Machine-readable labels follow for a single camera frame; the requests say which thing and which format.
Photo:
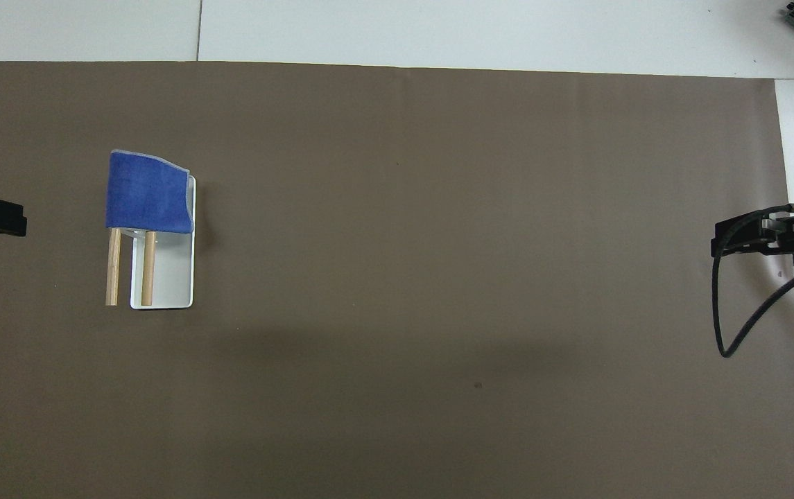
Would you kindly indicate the blue towel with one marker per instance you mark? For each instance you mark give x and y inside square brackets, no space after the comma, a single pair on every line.
[147,190]

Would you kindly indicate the white rack with wooden bars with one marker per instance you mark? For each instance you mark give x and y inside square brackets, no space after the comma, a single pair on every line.
[171,270]

